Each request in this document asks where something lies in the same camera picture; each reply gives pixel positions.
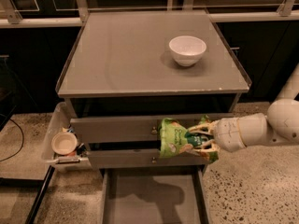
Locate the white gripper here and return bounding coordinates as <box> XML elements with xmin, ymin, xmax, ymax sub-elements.
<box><xmin>188</xmin><ymin>118</ymin><xmax>246</xmax><ymax>160</ymax></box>

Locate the green rice chip bag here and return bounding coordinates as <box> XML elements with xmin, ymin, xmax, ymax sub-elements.
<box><xmin>159</xmin><ymin>115</ymin><xmax>216</xmax><ymax>158</ymax></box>

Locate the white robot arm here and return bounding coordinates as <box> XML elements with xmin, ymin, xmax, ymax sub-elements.
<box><xmin>188</xmin><ymin>64</ymin><xmax>299</xmax><ymax>152</ymax></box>

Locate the brass top drawer knob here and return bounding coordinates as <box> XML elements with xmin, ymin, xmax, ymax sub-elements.
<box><xmin>151</xmin><ymin>126</ymin><xmax>158</xmax><ymax>134</ymax></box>

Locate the brass drawer knob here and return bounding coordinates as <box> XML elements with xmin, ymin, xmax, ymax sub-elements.
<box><xmin>151</xmin><ymin>126</ymin><xmax>158</xmax><ymax>134</ymax></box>
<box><xmin>151</xmin><ymin>157</ymin><xmax>157</xmax><ymax>164</ymax></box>

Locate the brass middle drawer knob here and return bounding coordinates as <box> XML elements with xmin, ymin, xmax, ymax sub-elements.
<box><xmin>151</xmin><ymin>157</ymin><xmax>157</xmax><ymax>164</ymax></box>

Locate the grey bottom drawer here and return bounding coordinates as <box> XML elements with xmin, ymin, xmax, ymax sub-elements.
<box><xmin>98</xmin><ymin>166</ymin><xmax>212</xmax><ymax>224</ymax></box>

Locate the grey drawer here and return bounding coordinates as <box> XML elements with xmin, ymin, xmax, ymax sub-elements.
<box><xmin>69</xmin><ymin>112</ymin><xmax>235</xmax><ymax>144</ymax></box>
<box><xmin>87</xmin><ymin>149</ymin><xmax>210</xmax><ymax>169</ymax></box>
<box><xmin>98</xmin><ymin>166</ymin><xmax>212</xmax><ymax>224</ymax></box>

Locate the grey drawer cabinet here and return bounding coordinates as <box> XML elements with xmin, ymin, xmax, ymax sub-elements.
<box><xmin>55</xmin><ymin>10</ymin><xmax>252</xmax><ymax>224</ymax></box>

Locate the grey top drawer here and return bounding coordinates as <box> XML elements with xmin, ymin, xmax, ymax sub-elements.
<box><xmin>69</xmin><ymin>112</ymin><xmax>235</xmax><ymax>144</ymax></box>

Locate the grey middle drawer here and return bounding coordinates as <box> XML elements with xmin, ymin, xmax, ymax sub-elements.
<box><xmin>87</xmin><ymin>149</ymin><xmax>210</xmax><ymax>169</ymax></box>

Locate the white ceramic bowl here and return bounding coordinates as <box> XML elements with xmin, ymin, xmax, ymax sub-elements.
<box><xmin>168</xmin><ymin>35</ymin><xmax>206</xmax><ymax>67</ymax></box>

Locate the small beige bowl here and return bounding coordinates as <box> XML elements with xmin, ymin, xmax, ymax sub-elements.
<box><xmin>51</xmin><ymin>132</ymin><xmax>78</xmax><ymax>155</ymax></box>

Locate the black cable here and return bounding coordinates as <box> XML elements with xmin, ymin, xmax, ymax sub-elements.
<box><xmin>0</xmin><ymin>113</ymin><xmax>25</xmax><ymax>162</ymax></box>

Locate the white metal rail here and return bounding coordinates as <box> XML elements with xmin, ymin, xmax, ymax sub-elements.
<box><xmin>0</xmin><ymin>10</ymin><xmax>299</xmax><ymax>29</ymax></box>

